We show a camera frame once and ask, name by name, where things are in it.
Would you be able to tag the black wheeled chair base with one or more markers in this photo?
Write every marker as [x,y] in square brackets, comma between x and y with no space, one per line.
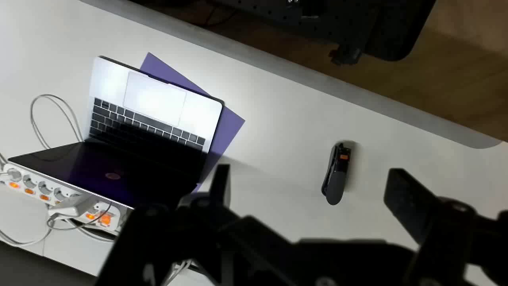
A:
[350,26]

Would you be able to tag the black stapler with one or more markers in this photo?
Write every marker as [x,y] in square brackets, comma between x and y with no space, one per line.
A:
[337,172]

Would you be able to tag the white power strip orange switches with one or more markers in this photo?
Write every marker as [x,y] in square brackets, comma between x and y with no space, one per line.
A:
[48,191]

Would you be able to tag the grey laptop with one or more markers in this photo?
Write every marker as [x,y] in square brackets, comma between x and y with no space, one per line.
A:
[143,137]

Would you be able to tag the purple paper sheet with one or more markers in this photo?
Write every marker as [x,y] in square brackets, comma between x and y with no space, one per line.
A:
[231,127]

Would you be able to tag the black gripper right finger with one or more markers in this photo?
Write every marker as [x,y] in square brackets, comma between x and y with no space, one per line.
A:
[410,204]

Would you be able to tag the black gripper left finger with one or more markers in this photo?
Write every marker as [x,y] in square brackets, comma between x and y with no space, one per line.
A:
[221,185]

